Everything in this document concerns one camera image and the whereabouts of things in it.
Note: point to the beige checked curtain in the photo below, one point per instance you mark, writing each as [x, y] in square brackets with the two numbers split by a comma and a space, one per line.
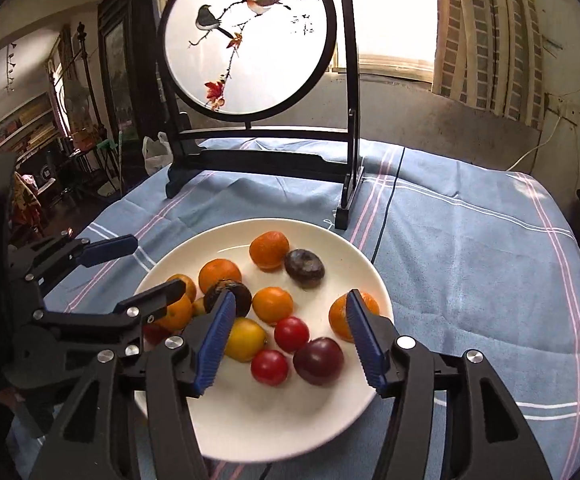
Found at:
[490, 35]

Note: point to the green stool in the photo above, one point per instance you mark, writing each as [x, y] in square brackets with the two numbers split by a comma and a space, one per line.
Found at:
[107, 145]

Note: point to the dark wooden cabinet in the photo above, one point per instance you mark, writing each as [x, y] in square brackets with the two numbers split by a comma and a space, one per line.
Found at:
[119, 60]

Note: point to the bright window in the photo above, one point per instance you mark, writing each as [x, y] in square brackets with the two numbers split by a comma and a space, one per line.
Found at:
[390, 10]

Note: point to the blue striped tablecloth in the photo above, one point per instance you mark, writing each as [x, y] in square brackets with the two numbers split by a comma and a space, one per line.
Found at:
[470, 270]

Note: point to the dark red plum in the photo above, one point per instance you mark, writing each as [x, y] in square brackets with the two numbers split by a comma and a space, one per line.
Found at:
[318, 367]

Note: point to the orange tangerine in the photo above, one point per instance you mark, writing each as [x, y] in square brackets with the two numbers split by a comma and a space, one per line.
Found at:
[191, 290]
[269, 250]
[177, 315]
[272, 305]
[339, 320]
[218, 274]

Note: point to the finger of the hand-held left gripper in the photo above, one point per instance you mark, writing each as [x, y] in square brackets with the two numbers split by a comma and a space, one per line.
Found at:
[162, 297]
[112, 250]

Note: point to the white wall outlet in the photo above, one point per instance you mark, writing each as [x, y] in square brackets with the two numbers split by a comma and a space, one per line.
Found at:
[565, 106]

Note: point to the yellow lemon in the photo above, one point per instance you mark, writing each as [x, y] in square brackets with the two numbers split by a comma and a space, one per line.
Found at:
[245, 340]

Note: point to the white round plate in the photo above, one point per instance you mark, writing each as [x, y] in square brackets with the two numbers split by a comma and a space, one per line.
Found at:
[270, 425]

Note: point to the standing fan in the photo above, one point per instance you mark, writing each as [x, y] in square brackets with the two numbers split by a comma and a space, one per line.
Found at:
[75, 101]

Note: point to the white plastic bag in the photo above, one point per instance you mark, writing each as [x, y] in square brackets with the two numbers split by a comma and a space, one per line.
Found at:
[154, 152]

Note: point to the brown water chestnut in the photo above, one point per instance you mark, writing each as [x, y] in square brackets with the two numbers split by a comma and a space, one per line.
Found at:
[305, 267]
[242, 301]

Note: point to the red tomato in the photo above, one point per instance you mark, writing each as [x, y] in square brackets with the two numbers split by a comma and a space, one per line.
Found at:
[291, 334]
[269, 367]
[157, 335]

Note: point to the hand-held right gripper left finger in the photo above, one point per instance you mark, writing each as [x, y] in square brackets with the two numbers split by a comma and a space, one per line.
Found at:
[214, 345]

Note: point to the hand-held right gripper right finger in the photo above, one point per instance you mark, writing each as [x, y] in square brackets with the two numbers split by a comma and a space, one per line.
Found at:
[365, 345]

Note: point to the round embroidered bird screen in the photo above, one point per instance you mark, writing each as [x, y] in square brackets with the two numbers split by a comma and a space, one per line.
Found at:
[250, 60]

